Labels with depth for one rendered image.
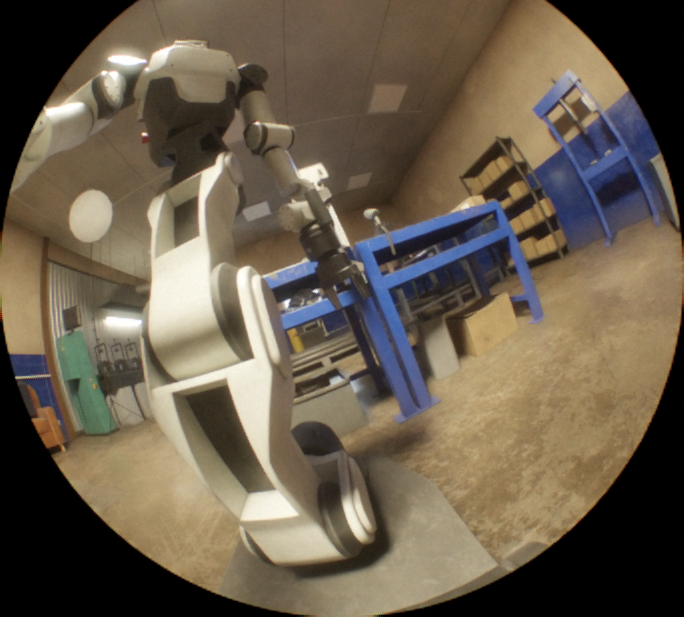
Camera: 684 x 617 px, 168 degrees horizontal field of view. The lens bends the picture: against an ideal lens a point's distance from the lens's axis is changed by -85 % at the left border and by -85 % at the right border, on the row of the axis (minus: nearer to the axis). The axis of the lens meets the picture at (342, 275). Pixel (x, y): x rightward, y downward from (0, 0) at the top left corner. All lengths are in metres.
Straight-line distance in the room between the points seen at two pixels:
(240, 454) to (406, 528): 0.32
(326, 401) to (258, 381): 0.94
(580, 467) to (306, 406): 1.09
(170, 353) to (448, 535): 0.49
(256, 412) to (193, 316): 0.12
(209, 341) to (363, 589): 0.44
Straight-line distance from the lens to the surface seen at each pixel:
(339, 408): 1.19
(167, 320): 0.30
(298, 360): 3.12
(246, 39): 2.97
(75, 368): 4.12
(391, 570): 0.47
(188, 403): 0.32
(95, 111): 0.49
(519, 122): 4.22
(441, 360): 1.39
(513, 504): 0.69
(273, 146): 0.68
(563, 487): 0.70
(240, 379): 0.25
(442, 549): 0.46
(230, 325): 0.26
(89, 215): 3.82
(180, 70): 0.66
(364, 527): 0.38
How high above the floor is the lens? 0.58
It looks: 9 degrees up
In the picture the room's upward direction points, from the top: 22 degrees counter-clockwise
